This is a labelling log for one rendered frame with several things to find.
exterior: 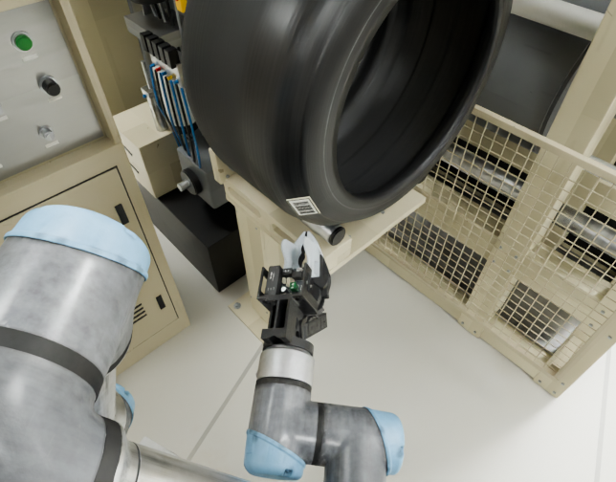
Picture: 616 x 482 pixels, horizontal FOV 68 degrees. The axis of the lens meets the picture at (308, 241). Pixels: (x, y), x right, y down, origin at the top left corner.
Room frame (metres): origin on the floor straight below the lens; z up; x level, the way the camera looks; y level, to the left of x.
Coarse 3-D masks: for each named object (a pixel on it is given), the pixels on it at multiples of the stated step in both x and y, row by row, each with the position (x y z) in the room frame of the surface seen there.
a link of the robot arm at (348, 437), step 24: (336, 408) 0.22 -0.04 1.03; (360, 408) 0.22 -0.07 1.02; (336, 432) 0.18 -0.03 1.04; (360, 432) 0.18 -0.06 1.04; (384, 432) 0.19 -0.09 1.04; (336, 456) 0.16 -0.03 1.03; (360, 456) 0.16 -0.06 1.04; (384, 456) 0.16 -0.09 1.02; (336, 480) 0.13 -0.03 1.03; (360, 480) 0.13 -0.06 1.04; (384, 480) 0.14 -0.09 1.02
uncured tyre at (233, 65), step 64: (192, 0) 0.69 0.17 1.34; (256, 0) 0.61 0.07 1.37; (320, 0) 0.57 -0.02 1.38; (384, 0) 0.60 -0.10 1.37; (448, 0) 0.99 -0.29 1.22; (512, 0) 0.86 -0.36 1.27; (192, 64) 0.66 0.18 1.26; (256, 64) 0.56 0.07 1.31; (320, 64) 0.54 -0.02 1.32; (384, 64) 1.04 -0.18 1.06; (448, 64) 0.95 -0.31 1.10; (256, 128) 0.54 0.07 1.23; (320, 128) 0.53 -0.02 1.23; (384, 128) 0.92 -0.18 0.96; (448, 128) 0.80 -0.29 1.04; (320, 192) 0.54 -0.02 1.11; (384, 192) 0.66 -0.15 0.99
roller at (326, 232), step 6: (306, 222) 0.66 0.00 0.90; (312, 228) 0.65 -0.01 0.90; (318, 228) 0.64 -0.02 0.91; (324, 228) 0.63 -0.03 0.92; (330, 228) 0.63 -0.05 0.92; (336, 228) 0.63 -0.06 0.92; (342, 228) 0.63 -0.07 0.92; (324, 234) 0.62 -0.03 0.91; (330, 234) 0.62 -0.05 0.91; (336, 234) 0.61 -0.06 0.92; (342, 234) 0.63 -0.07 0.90; (330, 240) 0.61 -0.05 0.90; (336, 240) 0.62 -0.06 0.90
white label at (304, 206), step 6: (294, 198) 0.53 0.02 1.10; (300, 198) 0.53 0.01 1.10; (306, 198) 0.53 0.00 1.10; (294, 204) 0.53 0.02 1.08; (300, 204) 0.53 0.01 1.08; (306, 204) 0.53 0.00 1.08; (312, 204) 0.53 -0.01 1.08; (300, 210) 0.54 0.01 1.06; (306, 210) 0.54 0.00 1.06; (312, 210) 0.54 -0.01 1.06; (318, 210) 0.54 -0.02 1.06
